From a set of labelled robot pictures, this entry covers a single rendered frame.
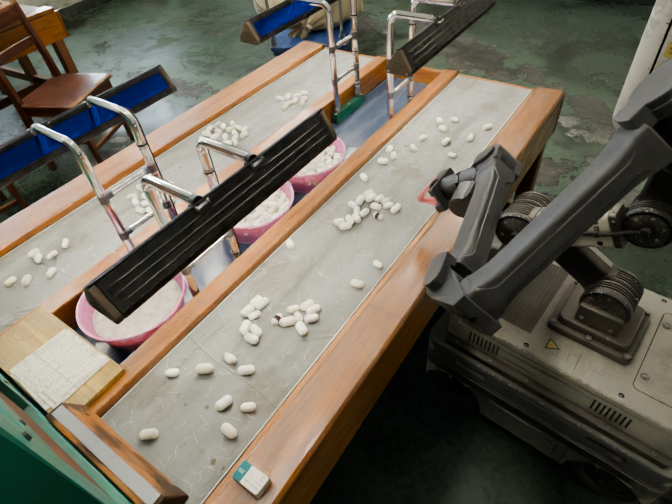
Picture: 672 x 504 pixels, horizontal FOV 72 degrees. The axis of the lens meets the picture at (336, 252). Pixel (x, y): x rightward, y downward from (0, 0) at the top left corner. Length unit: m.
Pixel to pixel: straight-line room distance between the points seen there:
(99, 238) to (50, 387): 0.52
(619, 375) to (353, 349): 0.75
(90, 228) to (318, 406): 0.94
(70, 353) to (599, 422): 1.34
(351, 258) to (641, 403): 0.81
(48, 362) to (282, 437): 0.56
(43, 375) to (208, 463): 0.43
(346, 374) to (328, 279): 0.29
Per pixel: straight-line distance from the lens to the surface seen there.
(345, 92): 1.96
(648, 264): 2.51
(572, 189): 0.69
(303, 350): 1.06
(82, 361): 1.18
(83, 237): 1.56
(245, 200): 0.92
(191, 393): 1.07
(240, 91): 2.06
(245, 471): 0.92
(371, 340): 1.03
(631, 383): 1.46
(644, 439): 1.50
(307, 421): 0.95
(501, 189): 0.96
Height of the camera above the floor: 1.62
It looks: 45 degrees down
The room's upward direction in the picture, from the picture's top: 6 degrees counter-clockwise
